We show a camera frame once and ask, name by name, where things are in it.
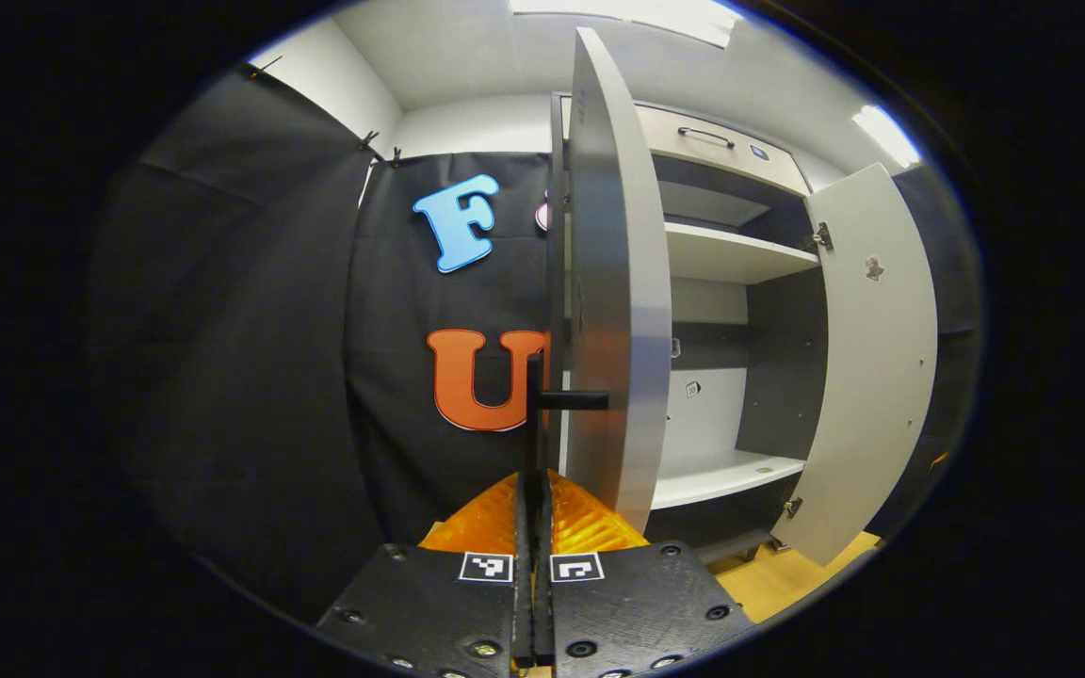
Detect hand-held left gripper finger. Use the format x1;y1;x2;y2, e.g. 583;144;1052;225
535;468;755;678
316;471;536;678

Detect grey double-door shoe cabinet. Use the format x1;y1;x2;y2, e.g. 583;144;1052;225
547;26;939;568

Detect grey shoe cabinet door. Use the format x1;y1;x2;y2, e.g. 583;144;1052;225
526;26;673;536
773;162;939;568

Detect black backdrop cloth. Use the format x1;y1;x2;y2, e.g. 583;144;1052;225
90;64;984;622

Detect narrow ceiling light panel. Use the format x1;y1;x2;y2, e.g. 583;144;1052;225
851;104;920;169

